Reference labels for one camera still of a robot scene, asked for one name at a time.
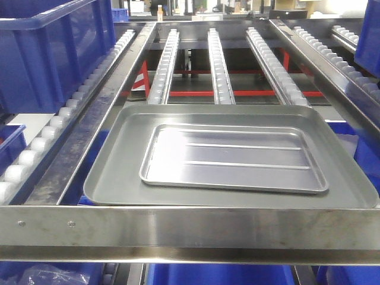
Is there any white roller track far right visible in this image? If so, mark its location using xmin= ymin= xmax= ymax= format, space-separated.
xmin=332 ymin=25 xmax=359 ymax=45

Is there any white roller track centre-right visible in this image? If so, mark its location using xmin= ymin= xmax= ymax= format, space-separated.
xmin=246 ymin=27 xmax=310 ymax=107

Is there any large grey metal tray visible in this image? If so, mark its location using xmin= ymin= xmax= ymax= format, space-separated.
xmin=84 ymin=104 xmax=379 ymax=208

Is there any blue bin upper right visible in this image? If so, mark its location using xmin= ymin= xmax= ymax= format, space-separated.
xmin=354 ymin=0 xmax=380 ymax=78

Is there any red steel frame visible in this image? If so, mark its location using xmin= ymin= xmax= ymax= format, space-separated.
xmin=131 ymin=47 xmax=323 ymax=97

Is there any clear plastic bag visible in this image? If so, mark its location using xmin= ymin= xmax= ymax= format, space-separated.
xmin=16 ymin=264 xmax=90 ymax=284

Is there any white roller track centre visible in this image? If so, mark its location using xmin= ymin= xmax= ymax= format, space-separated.
xmin=208 ymin=28 xmax=236 ymax=105

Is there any small silver ribbed tray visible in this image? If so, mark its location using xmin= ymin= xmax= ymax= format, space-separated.
xmin=140 ymin=123 xmax=329 ymax=195

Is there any large blue plastic box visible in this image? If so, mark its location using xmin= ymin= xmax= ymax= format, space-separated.
xmin=1 ymin=1 xmax=115 ymax=113

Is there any small blue bin left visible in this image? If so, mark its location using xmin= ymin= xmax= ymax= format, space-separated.
xmin=0 ymin=124 xmax=26 ymax=175

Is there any stainless steel rack frame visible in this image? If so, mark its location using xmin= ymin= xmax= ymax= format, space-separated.
xmin=1 ymin=20 xmax=379 ymax=265

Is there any white roller track centre-left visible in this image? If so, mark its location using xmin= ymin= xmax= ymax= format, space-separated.
xmin=147 ymin=29 xmax=179 ymax=105

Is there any blue bin lower shelf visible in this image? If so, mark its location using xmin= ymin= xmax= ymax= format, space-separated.
xmin=146 ymin=264 xmax=295 ymax=284

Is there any white roller track far left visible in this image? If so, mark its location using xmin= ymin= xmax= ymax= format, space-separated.
xmin=1 ymin=29 xmax=135 ymax=205

